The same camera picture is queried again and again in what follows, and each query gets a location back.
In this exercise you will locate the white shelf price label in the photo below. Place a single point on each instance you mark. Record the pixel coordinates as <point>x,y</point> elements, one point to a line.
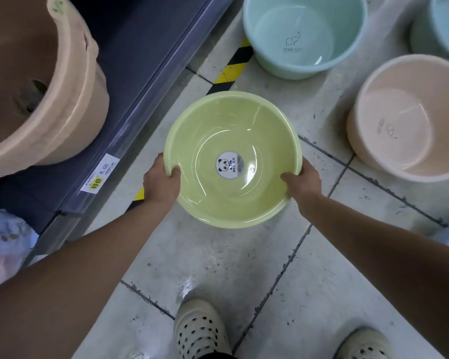
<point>99,174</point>

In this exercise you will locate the dark pinstriped trousers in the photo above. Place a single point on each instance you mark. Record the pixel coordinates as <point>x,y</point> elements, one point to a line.
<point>217,356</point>

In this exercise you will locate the person's left forearm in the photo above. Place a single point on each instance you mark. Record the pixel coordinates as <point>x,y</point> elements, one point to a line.
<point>60,287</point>

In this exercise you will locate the person's right forearm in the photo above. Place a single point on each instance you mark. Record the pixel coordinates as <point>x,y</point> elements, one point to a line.
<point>396,265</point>

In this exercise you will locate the person's left cream clog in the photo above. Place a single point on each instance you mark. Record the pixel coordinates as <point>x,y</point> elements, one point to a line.
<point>198,329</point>

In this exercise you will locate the green panda-sticker basin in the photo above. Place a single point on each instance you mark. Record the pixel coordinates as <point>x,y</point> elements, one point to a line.
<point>209,123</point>

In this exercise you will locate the peach brown plastic tub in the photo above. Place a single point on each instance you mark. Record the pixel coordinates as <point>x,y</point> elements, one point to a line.
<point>78,100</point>

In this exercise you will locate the peach elephant-print basin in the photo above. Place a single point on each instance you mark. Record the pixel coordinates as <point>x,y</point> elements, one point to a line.
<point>415,89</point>

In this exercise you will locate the person's cream clog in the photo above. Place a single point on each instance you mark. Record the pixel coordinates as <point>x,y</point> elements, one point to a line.
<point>363,347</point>
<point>198,329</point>

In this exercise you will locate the white floral plastic bag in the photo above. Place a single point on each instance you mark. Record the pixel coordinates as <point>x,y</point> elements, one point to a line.
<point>7,243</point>

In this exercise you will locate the person's right hand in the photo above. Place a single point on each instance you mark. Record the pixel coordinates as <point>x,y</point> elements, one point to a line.
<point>307,190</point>

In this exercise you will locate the person's left hand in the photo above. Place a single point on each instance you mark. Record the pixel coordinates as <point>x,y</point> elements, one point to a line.
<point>161,186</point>

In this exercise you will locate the person's right cream clog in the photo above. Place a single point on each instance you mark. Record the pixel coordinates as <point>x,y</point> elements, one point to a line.
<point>363,347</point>

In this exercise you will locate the dark grey store shelf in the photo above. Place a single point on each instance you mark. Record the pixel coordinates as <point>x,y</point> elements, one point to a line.
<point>149,48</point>

